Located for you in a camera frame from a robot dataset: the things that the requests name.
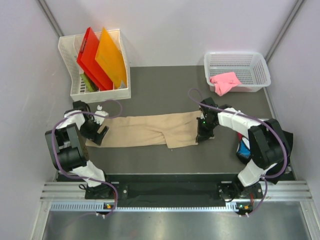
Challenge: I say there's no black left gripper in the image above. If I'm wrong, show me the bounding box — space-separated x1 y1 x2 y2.
79 116 109 146

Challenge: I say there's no beige t shirt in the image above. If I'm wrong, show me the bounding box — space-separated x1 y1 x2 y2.
85 110 201 149

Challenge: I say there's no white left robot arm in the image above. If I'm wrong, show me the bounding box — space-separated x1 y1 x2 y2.
45 100 114 199

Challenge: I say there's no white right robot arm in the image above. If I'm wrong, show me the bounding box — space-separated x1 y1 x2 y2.
195 97 294 198

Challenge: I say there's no black printed t shirt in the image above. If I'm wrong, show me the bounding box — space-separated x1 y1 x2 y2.
236 131 294 176

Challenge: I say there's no green booklet in rack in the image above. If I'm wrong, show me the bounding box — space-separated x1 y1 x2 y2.
79 73 99 93

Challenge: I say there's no pink t shirt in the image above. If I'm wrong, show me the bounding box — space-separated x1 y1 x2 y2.
210 72 241 97

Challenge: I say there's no white file organizer rack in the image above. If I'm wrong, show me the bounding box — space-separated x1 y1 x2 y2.
58 29 132 103

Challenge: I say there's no red plastic folder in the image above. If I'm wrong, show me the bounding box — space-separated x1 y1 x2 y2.
76 27 114 91

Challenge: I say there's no orange plastic folder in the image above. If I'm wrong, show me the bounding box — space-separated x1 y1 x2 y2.
95 27 127 89

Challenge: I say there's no white mesh laundry basket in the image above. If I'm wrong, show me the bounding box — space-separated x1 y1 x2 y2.
203 51 271 93

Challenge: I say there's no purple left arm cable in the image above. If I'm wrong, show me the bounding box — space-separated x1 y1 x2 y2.
50 99 123 218

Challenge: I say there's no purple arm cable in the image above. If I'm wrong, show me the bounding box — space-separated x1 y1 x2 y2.
187 87 291 218
50 99 123 218

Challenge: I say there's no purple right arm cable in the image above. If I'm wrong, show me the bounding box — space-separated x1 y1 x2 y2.
187 87 291 218

